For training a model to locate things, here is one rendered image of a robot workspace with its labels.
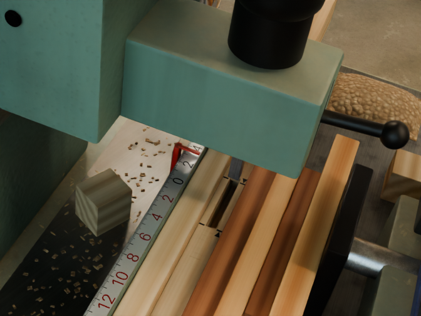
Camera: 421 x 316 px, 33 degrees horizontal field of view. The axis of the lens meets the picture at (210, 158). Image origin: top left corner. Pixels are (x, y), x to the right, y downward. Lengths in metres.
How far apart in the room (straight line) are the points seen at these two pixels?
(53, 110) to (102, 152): 0.29
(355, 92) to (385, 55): 1.78
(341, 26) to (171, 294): 2.15
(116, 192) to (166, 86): 0.22
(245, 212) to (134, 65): 0.14
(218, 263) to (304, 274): 0.06
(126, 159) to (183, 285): 0.30
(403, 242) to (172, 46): 0.22
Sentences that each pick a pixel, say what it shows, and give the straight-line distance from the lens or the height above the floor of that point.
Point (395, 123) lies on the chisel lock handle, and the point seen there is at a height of 1.05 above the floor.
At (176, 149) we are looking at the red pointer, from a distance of 0.55.
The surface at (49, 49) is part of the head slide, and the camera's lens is 0.46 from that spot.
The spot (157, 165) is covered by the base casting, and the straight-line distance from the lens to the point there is 0.76.
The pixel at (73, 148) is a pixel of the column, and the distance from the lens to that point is 0.73.
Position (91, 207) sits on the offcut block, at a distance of 0.67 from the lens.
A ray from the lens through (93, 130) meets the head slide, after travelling 0.48.
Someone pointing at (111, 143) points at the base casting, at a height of 0.80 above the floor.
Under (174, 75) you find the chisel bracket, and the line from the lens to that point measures 0.47.
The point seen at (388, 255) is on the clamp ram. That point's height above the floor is 0.96.
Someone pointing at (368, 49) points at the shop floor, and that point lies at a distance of 2.50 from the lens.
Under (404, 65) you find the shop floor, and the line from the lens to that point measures 2.49.
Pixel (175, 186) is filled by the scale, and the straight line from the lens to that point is 0.53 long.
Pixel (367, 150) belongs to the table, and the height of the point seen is 0.90.
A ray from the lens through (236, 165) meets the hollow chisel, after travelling 0.54.
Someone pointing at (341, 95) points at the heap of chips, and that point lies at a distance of 0.72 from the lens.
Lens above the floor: 1.34
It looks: 44 degrees down
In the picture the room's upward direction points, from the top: 11 degrees clockwise
